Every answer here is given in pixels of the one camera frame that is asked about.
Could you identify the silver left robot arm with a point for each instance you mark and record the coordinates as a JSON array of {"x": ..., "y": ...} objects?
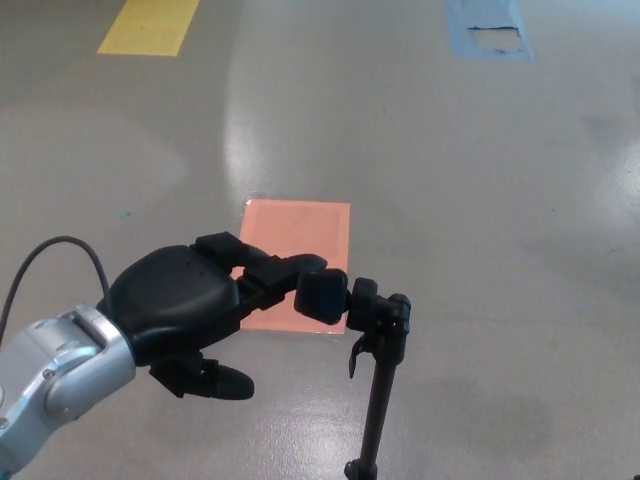
[{"x": 47, "y": 375}]

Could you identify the black phone stand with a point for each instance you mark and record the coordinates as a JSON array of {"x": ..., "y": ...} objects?
[{"x": 382, "y": 345}]

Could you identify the torn blue floor marking rectangle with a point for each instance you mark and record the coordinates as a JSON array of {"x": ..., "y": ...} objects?
[{"x": 460, "y": 30}]

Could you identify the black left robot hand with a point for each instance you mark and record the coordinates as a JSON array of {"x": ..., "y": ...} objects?
[{"x": 175, "y": 295}]

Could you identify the yellow floor marking rectangle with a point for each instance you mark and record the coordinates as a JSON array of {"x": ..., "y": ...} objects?
[{"x": 150, "y": 27}]

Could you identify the orange floor marking rectangle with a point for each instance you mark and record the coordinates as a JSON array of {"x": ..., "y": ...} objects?
[{"x": 300, "y": 230}]

